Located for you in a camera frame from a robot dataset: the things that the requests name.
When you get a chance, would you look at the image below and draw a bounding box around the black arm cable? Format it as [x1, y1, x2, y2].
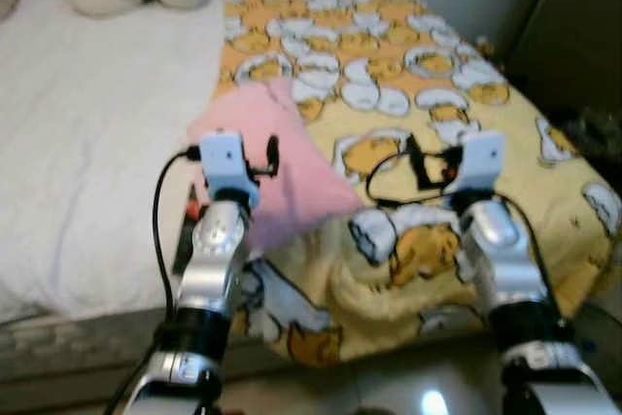
[151, 148, 205, 319]
[366, 148, 458, 210]

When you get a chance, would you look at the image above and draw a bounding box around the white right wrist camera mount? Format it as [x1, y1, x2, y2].
[452, 131, 507, 197]

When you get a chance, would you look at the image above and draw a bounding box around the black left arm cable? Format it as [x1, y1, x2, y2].
[151, 148, 205, 319]

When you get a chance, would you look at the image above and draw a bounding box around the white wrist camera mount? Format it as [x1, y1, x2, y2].
[452, 131, 507, 197]
[197, 130, 261, 210]

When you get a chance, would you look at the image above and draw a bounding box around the dark cabinet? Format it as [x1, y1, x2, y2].
[505, 0, 622, 115]

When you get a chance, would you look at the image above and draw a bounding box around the yellow cartoon print blanket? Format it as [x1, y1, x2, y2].
[219, 0, 622, 369]

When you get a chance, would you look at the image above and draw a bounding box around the white quilted bed cover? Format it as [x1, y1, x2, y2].
[0, 0, 229, 324]

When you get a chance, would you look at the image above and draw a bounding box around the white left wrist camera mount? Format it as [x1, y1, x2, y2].
[197, 130, 261, 210]

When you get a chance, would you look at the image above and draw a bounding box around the quilted mattress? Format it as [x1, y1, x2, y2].
[0, 308, 293, 411]

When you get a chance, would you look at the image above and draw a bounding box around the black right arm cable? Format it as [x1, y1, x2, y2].
[366, 148, 458, 210]

